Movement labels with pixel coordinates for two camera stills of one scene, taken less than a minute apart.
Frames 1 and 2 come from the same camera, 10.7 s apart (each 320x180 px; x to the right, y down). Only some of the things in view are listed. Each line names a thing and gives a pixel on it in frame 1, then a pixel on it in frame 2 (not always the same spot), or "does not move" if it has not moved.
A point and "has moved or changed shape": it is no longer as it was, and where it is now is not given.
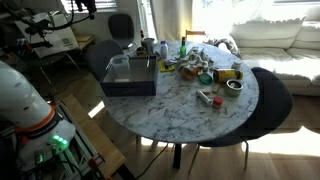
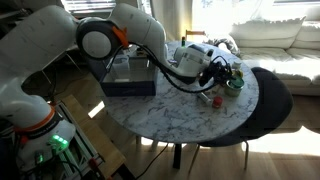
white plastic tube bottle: [203, 97] does not move
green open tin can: [233, 88] does not move
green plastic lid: [206, 78] has moved or changed shape
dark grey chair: [273, 109] does not move
